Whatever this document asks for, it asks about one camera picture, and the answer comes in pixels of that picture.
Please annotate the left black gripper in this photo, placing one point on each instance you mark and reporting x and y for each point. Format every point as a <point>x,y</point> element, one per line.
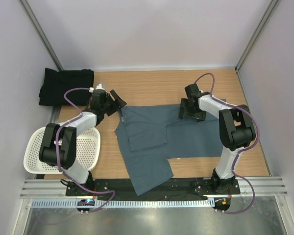
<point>117,104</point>

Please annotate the aluminium corner post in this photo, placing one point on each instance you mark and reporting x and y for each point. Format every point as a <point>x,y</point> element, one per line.
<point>40,32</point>
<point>270,9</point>

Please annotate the folded black t shirt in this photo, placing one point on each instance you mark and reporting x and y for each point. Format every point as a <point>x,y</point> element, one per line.
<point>56,83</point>

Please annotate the blue-grey t shirt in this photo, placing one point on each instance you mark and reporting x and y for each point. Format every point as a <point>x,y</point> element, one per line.
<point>148,136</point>

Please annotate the white slotted cable duct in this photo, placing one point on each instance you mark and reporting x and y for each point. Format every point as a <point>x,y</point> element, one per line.
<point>89,203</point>

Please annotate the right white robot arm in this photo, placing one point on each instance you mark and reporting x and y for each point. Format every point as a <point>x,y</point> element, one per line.
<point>236,131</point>

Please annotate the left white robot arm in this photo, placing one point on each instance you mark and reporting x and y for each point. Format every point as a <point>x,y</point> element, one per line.
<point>58,147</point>

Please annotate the left aluminium corner post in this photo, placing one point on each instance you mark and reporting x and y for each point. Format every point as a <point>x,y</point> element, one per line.
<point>40,32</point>

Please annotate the right aluminium corner post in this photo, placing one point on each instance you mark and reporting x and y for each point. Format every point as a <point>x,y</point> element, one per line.
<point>270,9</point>

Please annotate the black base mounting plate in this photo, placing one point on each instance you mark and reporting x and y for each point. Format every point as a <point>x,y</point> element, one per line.
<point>176,188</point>

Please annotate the white perforated plastic basket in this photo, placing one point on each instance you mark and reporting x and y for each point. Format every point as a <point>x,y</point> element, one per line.
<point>87,152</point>

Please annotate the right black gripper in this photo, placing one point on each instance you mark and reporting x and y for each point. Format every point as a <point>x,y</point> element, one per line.
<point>200,115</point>

